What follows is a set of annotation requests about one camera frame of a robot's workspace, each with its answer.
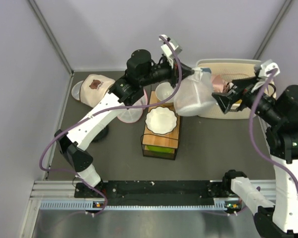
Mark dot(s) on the pink-trimmed mesh laundry bag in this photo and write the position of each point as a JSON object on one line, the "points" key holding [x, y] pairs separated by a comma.
{"points": [[133, 115]]}

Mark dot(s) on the black wire wooden rack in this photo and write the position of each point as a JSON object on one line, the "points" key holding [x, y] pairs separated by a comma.
{"points": [[171, 140]]}

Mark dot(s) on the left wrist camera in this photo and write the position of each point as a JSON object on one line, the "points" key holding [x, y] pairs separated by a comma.
{"points": [[169, 46]]}

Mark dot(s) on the cream plastic laundry basket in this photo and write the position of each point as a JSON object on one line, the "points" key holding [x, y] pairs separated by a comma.
{"points": [[228, 69]]}

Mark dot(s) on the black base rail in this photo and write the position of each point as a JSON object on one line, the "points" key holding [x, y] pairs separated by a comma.
{"points": [[122, 188]]}

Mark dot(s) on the white mesh laundry bag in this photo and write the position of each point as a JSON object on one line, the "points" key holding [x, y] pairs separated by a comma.
{"points": [[194, 95]]}

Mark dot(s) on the pink garment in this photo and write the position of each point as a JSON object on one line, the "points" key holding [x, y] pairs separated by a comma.
{"points": [[220, 85]]}

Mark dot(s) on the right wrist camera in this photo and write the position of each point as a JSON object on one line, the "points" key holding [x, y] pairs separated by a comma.
{"points": [[263, 68]]}

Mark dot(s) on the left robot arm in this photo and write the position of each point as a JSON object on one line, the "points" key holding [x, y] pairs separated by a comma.
{"points": [[141, 71]]}

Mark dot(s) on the white scalloped plate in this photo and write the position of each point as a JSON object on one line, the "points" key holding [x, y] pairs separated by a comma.
{"points": [[161, 120]]}

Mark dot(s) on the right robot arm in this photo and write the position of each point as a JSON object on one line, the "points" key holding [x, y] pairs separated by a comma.
{"points": [[277, 219]]}

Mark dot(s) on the white round bowl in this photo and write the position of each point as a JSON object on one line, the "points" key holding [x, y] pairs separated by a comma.
{"points": [[163, 91]]}

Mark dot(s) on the black round lid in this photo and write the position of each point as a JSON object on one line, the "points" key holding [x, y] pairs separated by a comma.
{"points": [[101, 135]]}

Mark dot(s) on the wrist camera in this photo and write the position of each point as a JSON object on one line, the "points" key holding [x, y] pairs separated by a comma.
{"points": [[263, 68], [169, 46]]}

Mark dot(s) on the slotted cable duct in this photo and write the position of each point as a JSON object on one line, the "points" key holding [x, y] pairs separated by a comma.
{"points": [[89, 205]]}

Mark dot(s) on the beige bear cap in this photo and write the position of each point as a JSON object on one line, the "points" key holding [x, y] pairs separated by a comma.
{"points": [[91, 90]]}

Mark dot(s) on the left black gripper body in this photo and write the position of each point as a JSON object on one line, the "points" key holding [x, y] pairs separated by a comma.
{"points": [[171, 74]]}

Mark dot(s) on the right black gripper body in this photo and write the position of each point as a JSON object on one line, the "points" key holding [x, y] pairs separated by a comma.
{"points": [[246, 94]]}

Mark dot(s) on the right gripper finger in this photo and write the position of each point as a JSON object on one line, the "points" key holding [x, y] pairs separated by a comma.
{"points": [[245, 82], [225, 100]]}

